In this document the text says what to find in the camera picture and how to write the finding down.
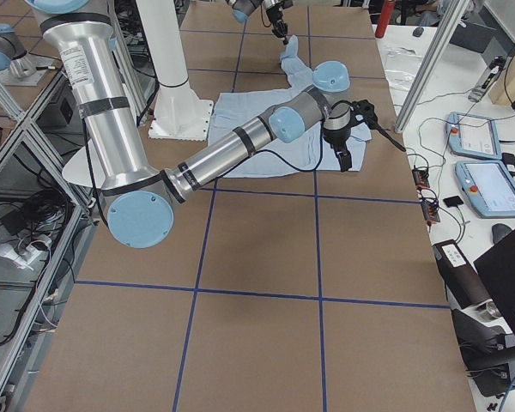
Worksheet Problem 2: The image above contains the black computer mouse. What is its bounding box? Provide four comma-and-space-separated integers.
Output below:
412, 27, 424, 38

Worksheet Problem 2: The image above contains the clear plastic bag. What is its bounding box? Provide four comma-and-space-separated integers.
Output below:
379, 44, 427, 92

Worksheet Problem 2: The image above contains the red bottle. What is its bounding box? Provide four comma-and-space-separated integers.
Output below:
375, 0, 396, 39

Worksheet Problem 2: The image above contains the light blue button shirt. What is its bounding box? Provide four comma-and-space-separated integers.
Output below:
209, 36, 372, 179

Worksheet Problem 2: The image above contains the upper blue teach pendant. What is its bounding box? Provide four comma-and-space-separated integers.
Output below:
446, 112, 502, 161

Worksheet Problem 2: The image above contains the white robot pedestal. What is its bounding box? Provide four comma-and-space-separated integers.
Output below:
136, 0, 214, 141

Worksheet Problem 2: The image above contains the blue teach pendant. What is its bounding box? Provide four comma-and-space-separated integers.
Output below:
454, 160, 515, 219
446, 112, 502, 161

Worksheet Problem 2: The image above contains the lower blue teach pendant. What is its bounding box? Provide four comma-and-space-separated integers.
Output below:
454, 160, 515, 219

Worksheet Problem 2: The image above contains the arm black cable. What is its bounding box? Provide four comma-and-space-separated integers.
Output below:
257, 124, 340, 173

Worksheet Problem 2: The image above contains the aluminium frame post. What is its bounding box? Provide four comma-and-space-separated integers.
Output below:
394, 0, 471, 133

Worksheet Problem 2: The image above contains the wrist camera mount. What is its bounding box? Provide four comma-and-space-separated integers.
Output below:
349, 100, 406, 153

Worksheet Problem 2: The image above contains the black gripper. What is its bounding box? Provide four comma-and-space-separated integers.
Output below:
265, 6, 288, 45
323, 124, 353, 173

